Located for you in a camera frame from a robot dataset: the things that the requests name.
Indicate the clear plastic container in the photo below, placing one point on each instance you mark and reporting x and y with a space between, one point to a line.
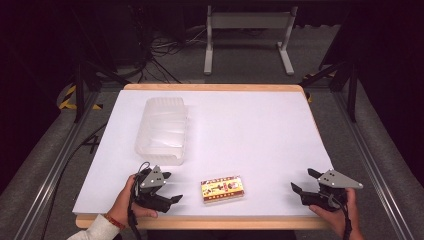
162 130

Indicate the aluminium floor rail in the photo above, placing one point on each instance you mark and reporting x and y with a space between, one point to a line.
373 166
50 173

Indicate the yellow and black striped tape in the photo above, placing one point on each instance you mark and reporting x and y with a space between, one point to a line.
68 98

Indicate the person's right hand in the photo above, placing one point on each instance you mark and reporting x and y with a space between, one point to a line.
336 218

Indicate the white metal table frame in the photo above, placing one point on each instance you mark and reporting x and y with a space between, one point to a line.
248 20

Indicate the black metal stand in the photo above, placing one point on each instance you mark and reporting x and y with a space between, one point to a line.
80 86
351 90

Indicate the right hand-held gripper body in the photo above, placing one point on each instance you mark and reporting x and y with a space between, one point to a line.
333 181

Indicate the white table sheet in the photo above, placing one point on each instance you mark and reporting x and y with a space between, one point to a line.
240 133

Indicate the person's left hand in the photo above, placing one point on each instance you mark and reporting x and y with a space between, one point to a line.
124 203

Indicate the yellow and red patterned box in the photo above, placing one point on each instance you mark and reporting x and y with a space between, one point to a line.
222 189

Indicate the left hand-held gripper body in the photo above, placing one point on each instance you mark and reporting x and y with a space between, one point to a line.
154 178

